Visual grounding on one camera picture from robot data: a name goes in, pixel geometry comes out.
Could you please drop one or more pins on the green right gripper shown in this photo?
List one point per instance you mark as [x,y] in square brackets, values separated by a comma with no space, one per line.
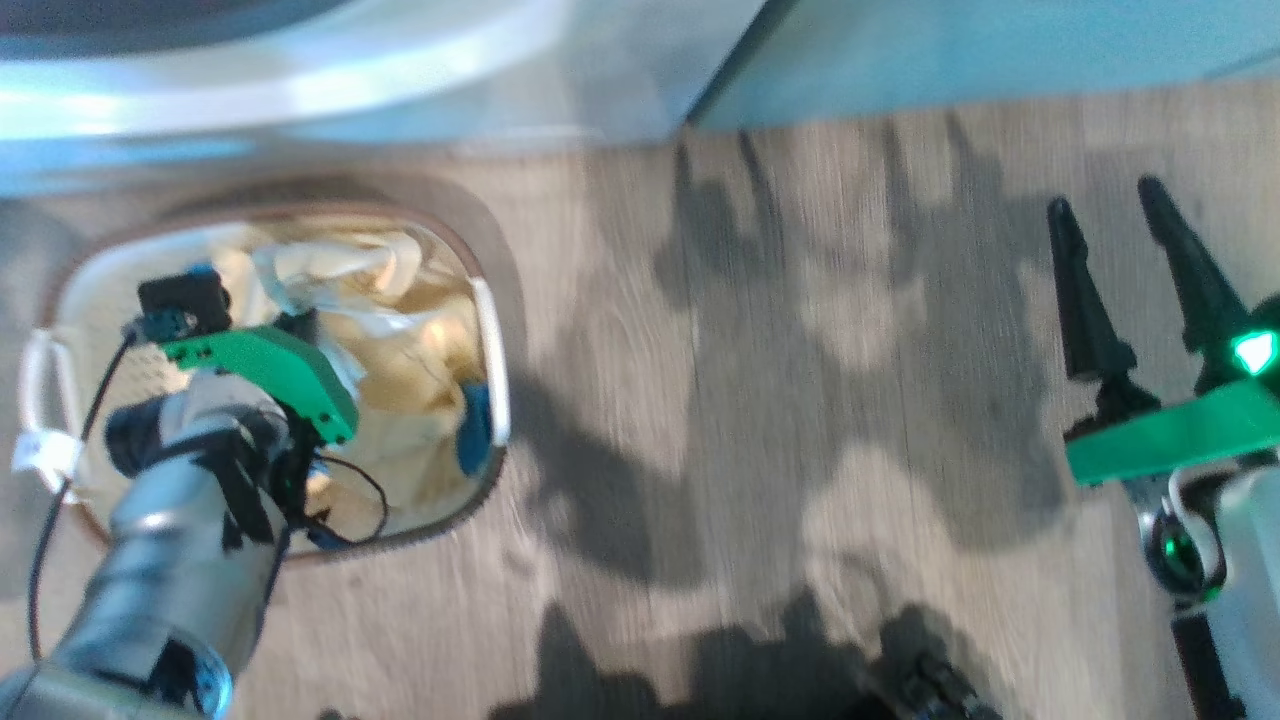
[1170,440]

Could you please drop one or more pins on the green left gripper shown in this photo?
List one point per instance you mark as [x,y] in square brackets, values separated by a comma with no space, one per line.
[290,375]

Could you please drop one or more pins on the pale yellow garment blue trim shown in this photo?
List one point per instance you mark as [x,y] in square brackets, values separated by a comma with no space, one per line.
[420,360]

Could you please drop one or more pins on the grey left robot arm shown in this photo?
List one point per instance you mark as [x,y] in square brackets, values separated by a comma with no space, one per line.
[170,560]

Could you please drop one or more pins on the white perforated laundry basket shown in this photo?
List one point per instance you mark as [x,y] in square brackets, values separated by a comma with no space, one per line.
[495,350]

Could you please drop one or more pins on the white front-load washing machine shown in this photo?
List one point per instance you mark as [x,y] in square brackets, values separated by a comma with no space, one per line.
[350,90]

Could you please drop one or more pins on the wide teal cabinet front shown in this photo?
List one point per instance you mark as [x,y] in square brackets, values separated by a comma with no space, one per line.
[1000,50]

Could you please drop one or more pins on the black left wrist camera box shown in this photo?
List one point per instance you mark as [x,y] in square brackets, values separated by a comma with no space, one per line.
[185,298]

